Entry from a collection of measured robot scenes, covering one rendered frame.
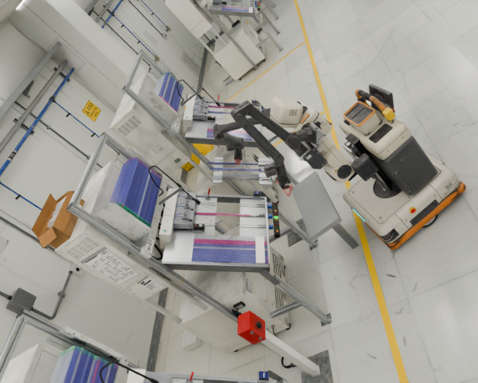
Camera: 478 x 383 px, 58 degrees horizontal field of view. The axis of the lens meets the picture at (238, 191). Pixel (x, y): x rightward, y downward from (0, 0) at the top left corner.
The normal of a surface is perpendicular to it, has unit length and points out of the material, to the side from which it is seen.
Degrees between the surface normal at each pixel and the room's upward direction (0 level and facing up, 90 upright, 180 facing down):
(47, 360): 90
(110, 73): 90
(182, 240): 42
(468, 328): 0
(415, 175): 90
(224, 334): 90
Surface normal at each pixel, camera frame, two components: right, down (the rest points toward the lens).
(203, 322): -0.01, 0.65
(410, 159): 0.25, 0.45
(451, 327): -0.65, -0.58
